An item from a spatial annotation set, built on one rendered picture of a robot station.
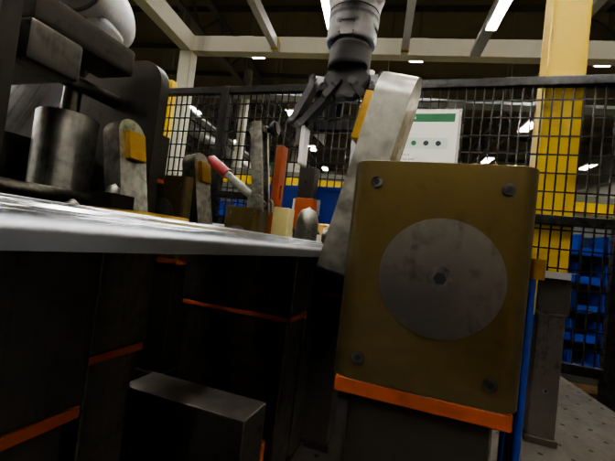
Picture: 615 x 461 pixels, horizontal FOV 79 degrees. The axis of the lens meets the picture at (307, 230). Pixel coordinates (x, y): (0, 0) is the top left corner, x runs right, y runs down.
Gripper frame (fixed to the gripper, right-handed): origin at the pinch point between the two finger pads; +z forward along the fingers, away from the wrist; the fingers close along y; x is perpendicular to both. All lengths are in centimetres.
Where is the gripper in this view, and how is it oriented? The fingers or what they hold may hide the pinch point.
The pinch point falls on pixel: (338, 161)
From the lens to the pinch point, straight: 67.2
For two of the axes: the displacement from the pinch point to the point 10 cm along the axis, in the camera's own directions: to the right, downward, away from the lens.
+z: -1.1, 9.9, -0.3
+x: 3.2, 0.7, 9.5
